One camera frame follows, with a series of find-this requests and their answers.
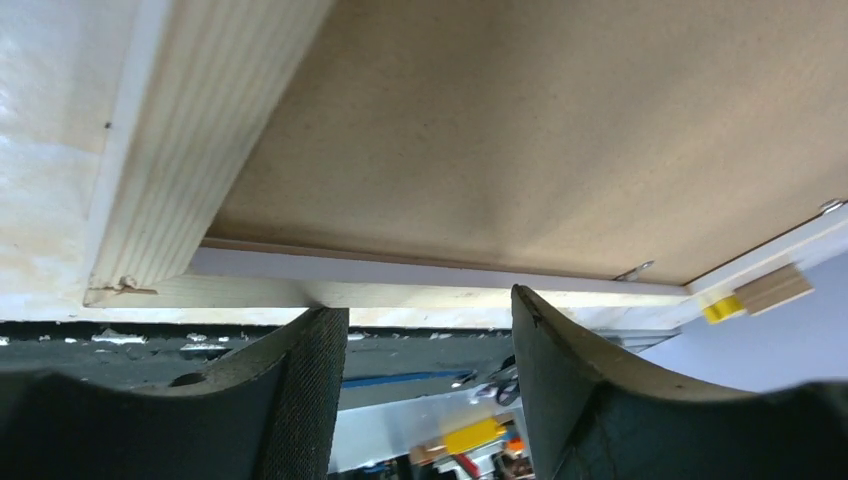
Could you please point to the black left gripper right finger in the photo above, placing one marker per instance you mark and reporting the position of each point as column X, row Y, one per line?
column 594, row 410

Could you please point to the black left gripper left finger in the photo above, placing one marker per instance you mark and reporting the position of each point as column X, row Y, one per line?
column 267, row 411

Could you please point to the brown cardboard backing board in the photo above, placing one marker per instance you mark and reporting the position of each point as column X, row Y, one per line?
column 573, row 137

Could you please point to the light wooden picture frame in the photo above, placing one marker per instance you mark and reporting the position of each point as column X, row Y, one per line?
column 219, row 71

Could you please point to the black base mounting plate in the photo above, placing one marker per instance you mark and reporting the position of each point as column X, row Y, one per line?
column 381, row 365

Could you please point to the small yellow object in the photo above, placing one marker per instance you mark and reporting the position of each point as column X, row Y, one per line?
column 723, row 309

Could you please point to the small wooden block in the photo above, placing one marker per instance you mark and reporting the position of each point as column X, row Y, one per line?
column 774, row 289

